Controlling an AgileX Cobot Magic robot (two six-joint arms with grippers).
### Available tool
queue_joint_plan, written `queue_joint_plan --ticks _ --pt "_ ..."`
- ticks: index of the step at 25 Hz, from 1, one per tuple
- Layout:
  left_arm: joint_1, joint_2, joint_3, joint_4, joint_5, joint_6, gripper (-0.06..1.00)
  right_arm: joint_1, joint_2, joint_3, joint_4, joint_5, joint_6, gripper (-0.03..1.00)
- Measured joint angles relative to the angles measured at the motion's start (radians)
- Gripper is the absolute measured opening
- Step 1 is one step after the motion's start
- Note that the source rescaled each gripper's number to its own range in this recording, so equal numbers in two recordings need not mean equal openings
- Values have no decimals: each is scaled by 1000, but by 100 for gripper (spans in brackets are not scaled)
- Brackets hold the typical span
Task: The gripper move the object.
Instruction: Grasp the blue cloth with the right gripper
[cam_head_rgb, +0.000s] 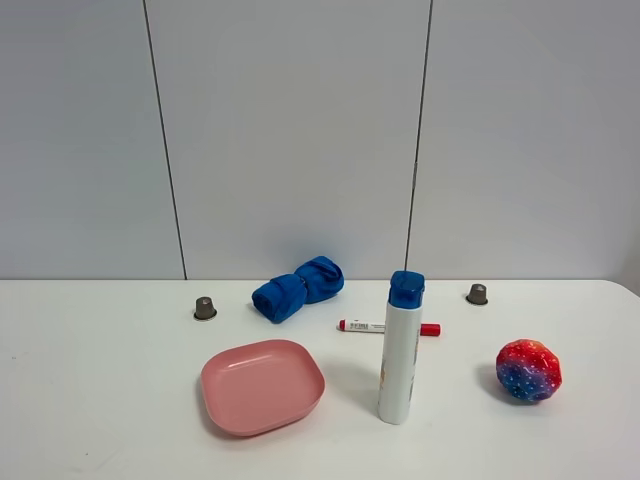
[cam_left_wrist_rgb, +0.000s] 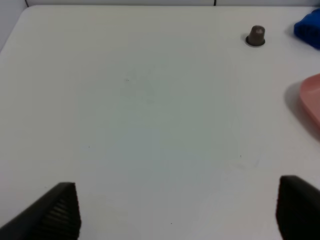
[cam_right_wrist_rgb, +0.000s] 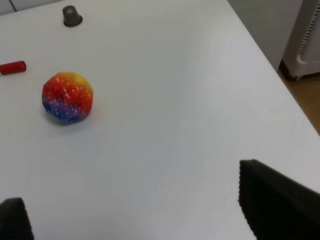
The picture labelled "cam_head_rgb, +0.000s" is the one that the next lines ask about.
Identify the white bottle blue cap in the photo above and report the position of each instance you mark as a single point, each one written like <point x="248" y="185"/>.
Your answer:
<point x="400" y="346"/>

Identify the red blue speckled ball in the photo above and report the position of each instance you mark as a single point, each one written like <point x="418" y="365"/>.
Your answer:
<point x="528" y="370"/>

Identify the pink square plastic plate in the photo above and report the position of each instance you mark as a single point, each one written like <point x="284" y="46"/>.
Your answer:
<point x="255" y="388"/>

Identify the left brown coffee capsule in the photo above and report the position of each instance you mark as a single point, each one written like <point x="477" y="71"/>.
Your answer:
<point x="204" y="309"/>

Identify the right brown coffee capsule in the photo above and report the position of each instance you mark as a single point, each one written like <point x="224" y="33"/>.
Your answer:
<point x="477" y="295"/>

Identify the blue cloth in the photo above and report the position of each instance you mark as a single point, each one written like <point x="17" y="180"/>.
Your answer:
<point x="315" y="281"/>

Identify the brown coffee capsule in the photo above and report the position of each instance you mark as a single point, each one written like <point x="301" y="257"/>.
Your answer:
<point x="204" y="309"/>
<point x="477" y="295"/>

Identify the red white marker pen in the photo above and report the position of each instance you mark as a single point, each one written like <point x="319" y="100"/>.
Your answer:
<point x="426" y="329"/>

